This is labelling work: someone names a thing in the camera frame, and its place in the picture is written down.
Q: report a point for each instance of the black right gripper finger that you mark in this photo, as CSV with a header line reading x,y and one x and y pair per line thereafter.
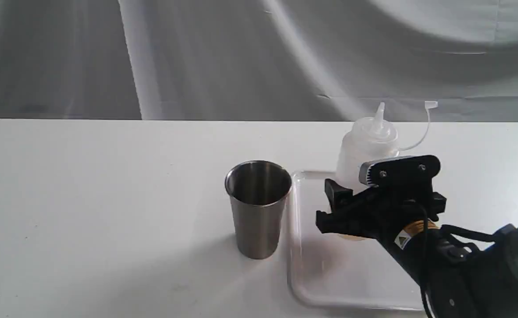
x,y
352,222
341,198

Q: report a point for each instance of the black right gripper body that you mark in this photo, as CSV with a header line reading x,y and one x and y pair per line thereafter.
x,y
388,211

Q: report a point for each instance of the translucent squeeze bottle amber liquid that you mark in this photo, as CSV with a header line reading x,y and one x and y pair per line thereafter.
x,y
371,138

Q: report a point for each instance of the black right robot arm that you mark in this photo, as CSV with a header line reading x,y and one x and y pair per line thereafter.
x,y
460,273

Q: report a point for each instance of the stainless steel cup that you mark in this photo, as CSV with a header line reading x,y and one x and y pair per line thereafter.
x,y
258,192

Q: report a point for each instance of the white plastic tray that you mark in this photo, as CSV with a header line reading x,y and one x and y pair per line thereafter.
x,y
328,270

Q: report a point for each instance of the grey fabric backdrop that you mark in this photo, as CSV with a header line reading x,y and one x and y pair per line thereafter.
x,y
264,60

